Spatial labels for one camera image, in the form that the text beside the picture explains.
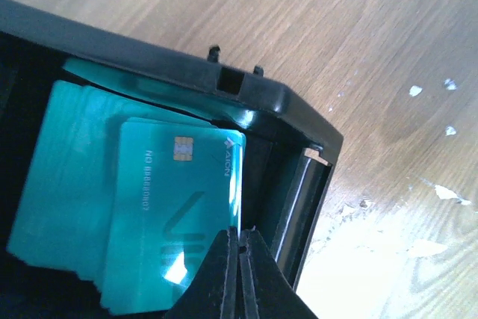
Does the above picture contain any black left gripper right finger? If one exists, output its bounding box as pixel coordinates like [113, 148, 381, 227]
[238, 230, 316, 318]

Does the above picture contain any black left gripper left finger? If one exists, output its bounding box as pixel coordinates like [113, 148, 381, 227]
[165, 227, 238, 318]

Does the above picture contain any teal credit card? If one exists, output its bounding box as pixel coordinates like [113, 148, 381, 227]
[101, 120, 246, 315]

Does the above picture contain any teal card stack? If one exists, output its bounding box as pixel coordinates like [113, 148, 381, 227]
[6, 58, 240, 312]

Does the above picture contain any black bin with teal cards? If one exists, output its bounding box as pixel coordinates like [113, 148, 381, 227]
[1, 0, 343, 318]

